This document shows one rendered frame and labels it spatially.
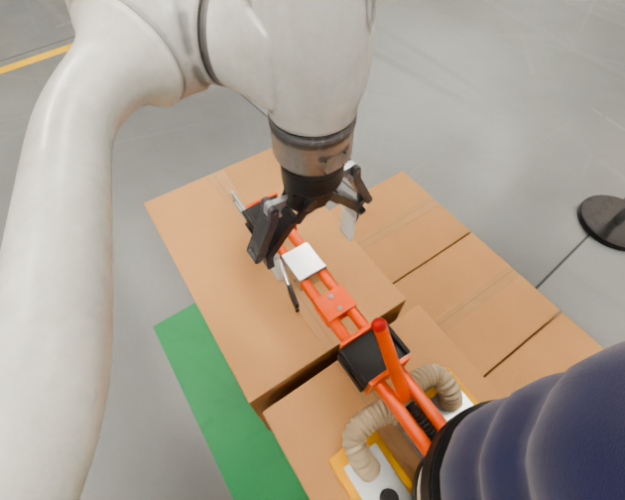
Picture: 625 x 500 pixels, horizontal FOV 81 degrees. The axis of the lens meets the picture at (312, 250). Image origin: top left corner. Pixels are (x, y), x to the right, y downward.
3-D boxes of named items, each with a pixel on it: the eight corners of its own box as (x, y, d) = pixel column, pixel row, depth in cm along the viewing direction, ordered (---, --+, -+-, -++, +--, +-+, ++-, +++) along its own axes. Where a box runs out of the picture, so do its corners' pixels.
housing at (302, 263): (327, 276, 74) (328, 265, 70) (299, 293, 72) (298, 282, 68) (309, 252, 77) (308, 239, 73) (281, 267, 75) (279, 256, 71)
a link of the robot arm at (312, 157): (376, 116, 36) (368, 162, 41) (323, 72, 40) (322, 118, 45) (298, 152, 33) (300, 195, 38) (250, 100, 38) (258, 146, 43)
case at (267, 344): (379, 354, 116) (407, 299, 82) (269, 431, 104) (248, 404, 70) (282, 226, 143) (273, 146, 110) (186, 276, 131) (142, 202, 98)
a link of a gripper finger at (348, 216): (341, 202, 56) (345, 200, 57) (338, 229, 62) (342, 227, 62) (353, 215, 55) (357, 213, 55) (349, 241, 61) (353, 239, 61)
